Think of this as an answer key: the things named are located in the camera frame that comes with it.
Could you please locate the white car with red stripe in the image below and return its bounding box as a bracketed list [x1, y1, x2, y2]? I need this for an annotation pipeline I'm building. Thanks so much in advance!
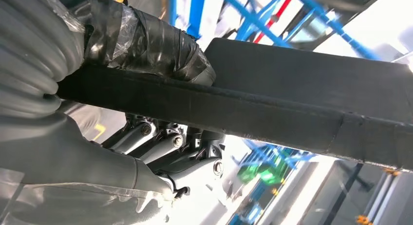
[200, 0, 413, 73]

